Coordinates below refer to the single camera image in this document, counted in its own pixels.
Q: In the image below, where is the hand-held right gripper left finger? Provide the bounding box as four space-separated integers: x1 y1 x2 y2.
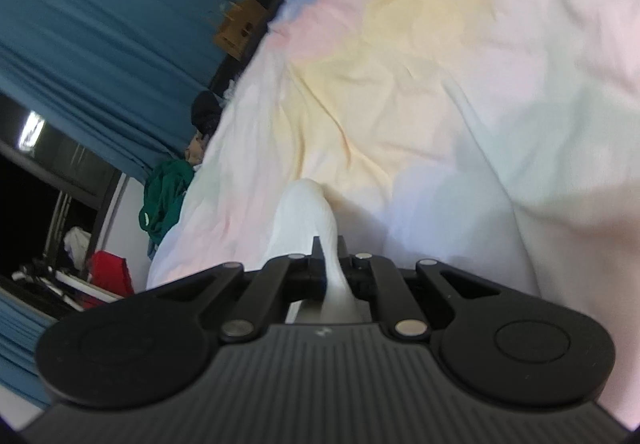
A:
150 236 328 344

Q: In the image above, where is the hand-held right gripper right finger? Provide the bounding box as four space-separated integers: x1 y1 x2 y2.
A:
337 235 503 340

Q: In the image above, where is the white garment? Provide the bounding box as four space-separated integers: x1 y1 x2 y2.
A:
276 178 375 325

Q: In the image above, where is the green garment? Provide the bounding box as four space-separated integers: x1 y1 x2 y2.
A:
138 158 196 245

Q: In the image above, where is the black cap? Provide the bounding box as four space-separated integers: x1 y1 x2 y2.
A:
190 90 224 133

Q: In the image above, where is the pastel rainbow blanket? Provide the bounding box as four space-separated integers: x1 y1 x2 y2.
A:
145 0 640 430

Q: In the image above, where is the white drying rack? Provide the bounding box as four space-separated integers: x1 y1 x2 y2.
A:
12 261 123 312

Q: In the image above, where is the cardboard box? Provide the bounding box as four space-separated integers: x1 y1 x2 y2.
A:
213 0 271 59

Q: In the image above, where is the dark window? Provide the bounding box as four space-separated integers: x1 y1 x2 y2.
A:
0 94 128 292

